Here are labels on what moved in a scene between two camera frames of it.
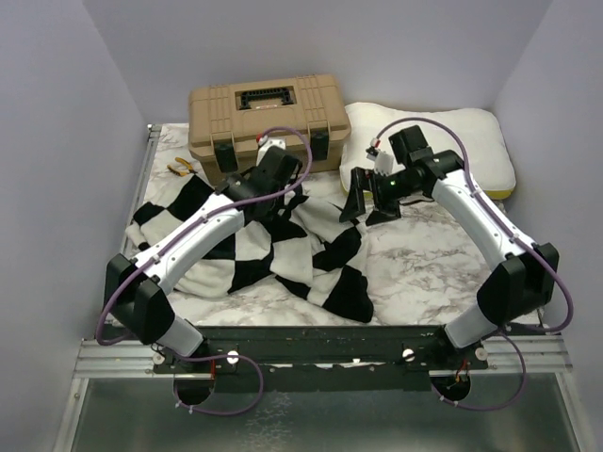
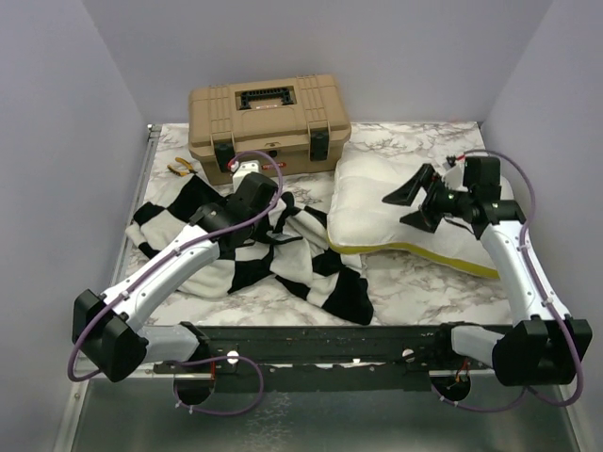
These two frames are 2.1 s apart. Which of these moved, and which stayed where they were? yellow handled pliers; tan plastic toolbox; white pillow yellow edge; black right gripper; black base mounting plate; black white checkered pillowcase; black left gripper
Moved: black left gripper; black right gripper; white pillow yellow edge
Stayed: black base mounting plate; yellow handled pliers; tan plastic toolbox; black white checkered pillowcase
